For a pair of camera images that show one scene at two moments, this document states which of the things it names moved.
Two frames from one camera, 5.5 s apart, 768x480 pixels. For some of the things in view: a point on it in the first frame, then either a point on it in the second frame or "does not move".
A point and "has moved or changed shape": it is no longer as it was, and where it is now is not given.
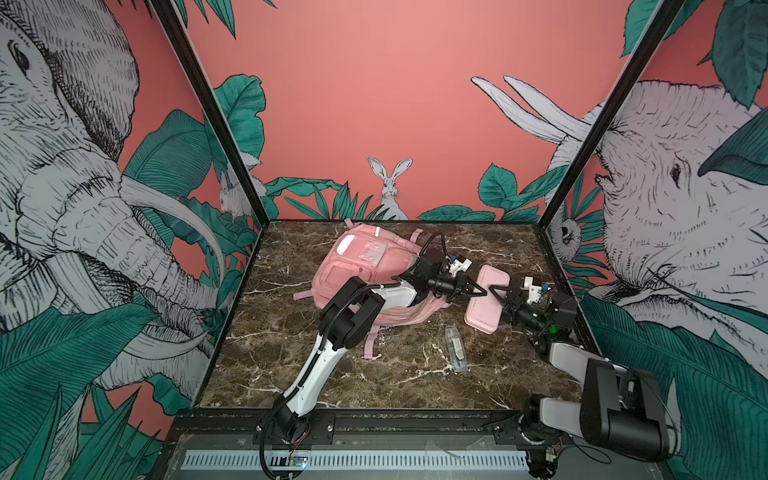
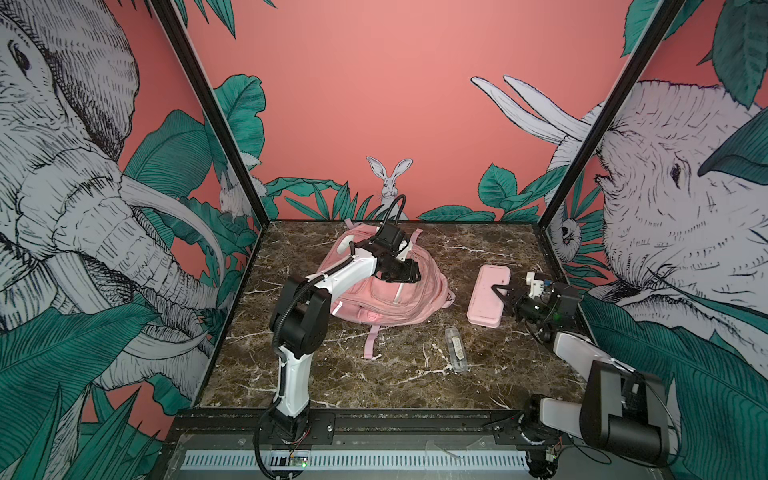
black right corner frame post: x=665 y=12 does not move
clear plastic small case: x=456 y=349 does not move
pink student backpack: x=375 y=255 has moved or changed shape
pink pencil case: x=483 y=312 does not move
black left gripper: x=462 y=284 -> x=411 y=273
